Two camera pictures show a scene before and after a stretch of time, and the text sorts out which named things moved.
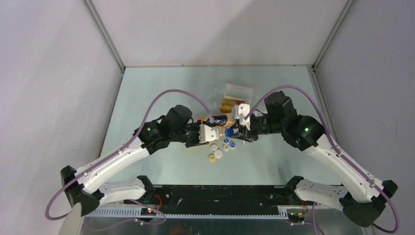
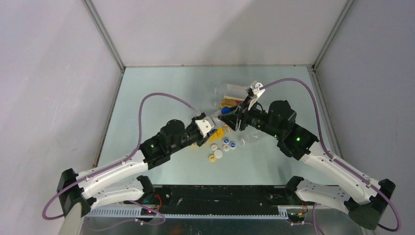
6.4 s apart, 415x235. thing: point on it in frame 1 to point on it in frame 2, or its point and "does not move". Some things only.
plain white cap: x=218 y=153 does not move
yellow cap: x=212 y=158 does not move
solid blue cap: x=229 y=131 to x=226 y=109
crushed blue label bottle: x=229 y=132 to x=224 y=110
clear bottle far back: x=235 y=90 does not move
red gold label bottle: x=228 y=103 does not move
